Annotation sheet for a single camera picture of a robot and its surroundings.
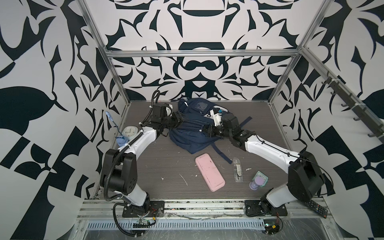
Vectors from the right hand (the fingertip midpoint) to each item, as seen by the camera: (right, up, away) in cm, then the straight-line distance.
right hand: (202, 127), depth 81 cm
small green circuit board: (+32, -46, -10) cm, 57 cm away
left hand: (-8, +6, +4) cm, 11 cm away
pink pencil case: (+4, -25, +4) cm, 26 cm away
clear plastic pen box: (+20, -24, +4) cm, 32 cm away
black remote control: (+56, -39, -7) cm, 68 cm away
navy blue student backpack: (-8, -7, +6) cm, 12 cm away
